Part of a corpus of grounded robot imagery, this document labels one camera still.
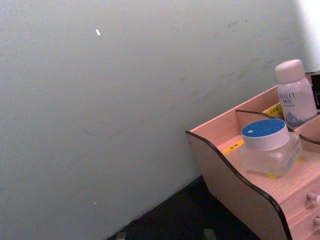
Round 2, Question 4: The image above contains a light wooden desk organizer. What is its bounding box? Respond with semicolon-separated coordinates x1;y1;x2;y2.
184;72;320;240

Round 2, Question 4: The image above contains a black box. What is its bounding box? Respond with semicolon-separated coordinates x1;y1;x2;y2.
309;72;320;111

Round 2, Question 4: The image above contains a black table cloth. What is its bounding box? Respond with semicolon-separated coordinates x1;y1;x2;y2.
106;174;263;240

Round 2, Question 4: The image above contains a white plastic bottle with cap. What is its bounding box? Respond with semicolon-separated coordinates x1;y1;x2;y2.
274;59;318;126

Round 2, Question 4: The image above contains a yellow label strip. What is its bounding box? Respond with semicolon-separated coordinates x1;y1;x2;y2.
222;139;245;154
263;104;283;118

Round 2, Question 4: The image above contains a clear jar with blue lid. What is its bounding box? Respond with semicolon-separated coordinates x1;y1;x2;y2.
237;118;304;178

